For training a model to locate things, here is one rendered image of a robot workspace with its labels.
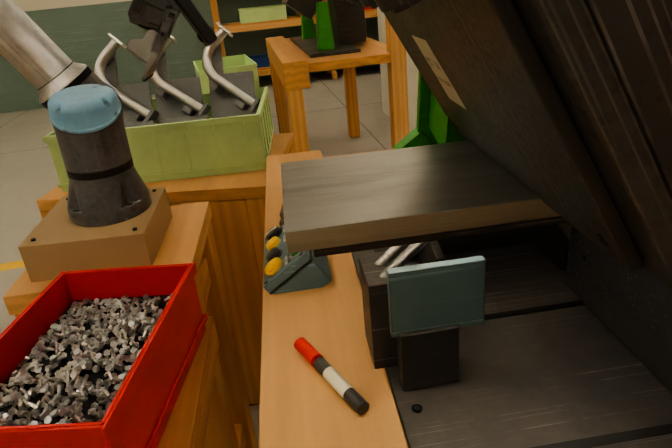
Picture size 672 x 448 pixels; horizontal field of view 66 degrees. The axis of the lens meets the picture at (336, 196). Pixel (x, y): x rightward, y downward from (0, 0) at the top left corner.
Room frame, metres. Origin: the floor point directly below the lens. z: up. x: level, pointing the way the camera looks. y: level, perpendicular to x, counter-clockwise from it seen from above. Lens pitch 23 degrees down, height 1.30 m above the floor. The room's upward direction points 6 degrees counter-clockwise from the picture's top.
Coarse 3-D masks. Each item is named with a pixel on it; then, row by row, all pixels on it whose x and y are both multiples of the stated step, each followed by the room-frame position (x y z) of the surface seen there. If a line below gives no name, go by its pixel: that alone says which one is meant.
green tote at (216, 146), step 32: (256, 96) 1.85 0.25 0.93; (128, 128) 1.44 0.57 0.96; (160, 128) 1.44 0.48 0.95; (192, 128) 1.45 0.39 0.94; (224, 128) 1.45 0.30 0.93; (256, 128) 1.45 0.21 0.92; (160, 160) 1.44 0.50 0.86; (192, 160) 1.45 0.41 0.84; (224, 160) 1.45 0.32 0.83; (256, 160) 1.45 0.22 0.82
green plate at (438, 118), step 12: (420, 84) 0.61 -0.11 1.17; (420, 96) 0.62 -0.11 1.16; (432, 96) 0.61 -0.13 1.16; (420, 108) 0.62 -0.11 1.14; (432, 108) 0.61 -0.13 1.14; (420, 120) 0.63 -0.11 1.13; (432, 120) 0.61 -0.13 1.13; (444, 120) 0.56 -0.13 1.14; (432, 132) 0.61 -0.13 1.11; (444, 132) 0.56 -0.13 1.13; (456, 132) 0.55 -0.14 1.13
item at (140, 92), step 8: (112, 56) 1.78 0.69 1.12; (112, 64) 1.77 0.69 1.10; (112, 72) 1.75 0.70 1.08; (112, 80) 1.74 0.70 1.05; (120, 88) 1.73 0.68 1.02; (128, 88) 1.73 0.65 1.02; (136, 88) 1.73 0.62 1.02; (144, 88) 1.74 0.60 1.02; (136, 96) 1.72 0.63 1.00; (144, 96) 1.72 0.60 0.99; (144, 104) 1.71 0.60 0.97; (128, 112) 1.70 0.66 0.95; (128, 120) 1.69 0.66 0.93; (136, 120) 1.69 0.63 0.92; (152, 120) 1.64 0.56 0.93
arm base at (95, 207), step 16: (80, 176) 0.88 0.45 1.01; (96, 176) 0.88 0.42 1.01; (112, 176) 0.89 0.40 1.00; (128, 176) 0.91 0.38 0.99; (80, 192) 0.88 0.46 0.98; (96, 192) 0.87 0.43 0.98; (112, 192) 0.88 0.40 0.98; (128, 192) 0.90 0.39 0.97; (144, 192) 0.93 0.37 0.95; (80, 208) 0.87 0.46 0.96; (96, 208) 0.86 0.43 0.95; (112, 208) 0.87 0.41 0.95; (128, 208) 0.88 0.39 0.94; (144, 208) 0.91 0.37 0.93; (80, 224) 0.87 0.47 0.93; (96, 224) 0.86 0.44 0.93
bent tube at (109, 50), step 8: (112, 40) 1.75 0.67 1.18; (104, 48) 1.74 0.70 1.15; (112, 48) 1.74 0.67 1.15; (104, 56) 1.73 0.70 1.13; (96, 64) 1.71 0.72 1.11; (104, 64) 1.72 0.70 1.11; (96, 72) 1.70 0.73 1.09; (104, 72) 1.72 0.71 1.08; (104, 80) 1.70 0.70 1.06; (120, 96) 1.67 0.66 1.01; (128, 96) 1.69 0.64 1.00; (128, 104) 1.67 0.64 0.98; (136, 104) 1.67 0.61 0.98; (144, 112) 1.65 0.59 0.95
